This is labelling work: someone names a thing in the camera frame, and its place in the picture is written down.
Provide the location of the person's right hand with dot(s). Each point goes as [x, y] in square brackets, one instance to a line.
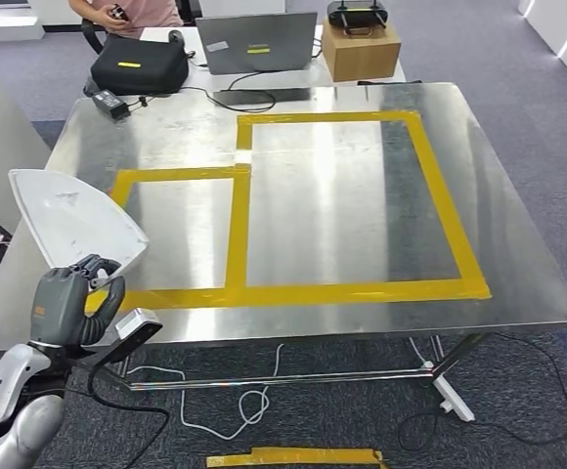
[107, 22]

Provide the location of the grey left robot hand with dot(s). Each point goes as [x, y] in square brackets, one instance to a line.
[58, 311]

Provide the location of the black handheld device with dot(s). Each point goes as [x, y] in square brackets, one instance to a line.
[119, 12]

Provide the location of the white plastic body panel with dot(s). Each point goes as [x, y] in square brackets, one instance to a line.
[78, 220]

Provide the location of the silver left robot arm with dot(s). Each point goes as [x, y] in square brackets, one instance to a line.
[14, 382]

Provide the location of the person's right forearm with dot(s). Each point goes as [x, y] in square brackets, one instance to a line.
[83, 10]

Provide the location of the steel workbench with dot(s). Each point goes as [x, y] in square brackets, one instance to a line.
[337, 207]

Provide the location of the person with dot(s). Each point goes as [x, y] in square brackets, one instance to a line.
[151, 10]

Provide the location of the black carrying case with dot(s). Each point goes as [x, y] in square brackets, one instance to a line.
[139, 71]

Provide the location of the black power adapter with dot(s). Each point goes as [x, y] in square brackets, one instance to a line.
[110, 103]

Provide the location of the black computer mouse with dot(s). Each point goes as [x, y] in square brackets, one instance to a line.
[176, 37]

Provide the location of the grey laptop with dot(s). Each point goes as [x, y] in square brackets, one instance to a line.
[244, 32]

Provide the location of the yellow table tape marking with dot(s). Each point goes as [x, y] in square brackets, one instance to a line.
[238, 226]

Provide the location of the black remote controller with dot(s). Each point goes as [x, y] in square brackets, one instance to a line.
[357, 12]

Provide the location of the brown cardboard box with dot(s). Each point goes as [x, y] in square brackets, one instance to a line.
[361, 58]

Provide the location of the yellow floor tape square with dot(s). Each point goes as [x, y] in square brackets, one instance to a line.
[293, 456]

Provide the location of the white power strip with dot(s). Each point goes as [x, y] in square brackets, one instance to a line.
[452, 398]

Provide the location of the black camera bracket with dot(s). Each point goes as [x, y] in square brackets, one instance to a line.
[112, 353]

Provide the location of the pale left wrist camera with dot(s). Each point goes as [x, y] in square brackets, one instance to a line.
[135, 322]

